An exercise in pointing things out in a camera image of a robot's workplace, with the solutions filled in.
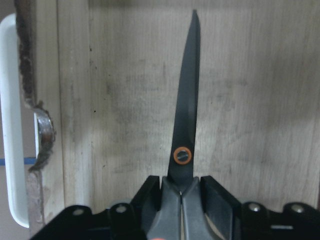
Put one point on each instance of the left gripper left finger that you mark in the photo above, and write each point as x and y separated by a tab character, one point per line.
133	220

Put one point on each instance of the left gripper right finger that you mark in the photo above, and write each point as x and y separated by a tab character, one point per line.
233	219

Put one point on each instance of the grey orange scissors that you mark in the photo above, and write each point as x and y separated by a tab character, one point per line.
181	214

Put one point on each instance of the cream drawer handle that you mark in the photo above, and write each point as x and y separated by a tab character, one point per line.
10	104

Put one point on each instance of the light wooden drawer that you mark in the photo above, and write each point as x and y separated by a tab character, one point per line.
102	77

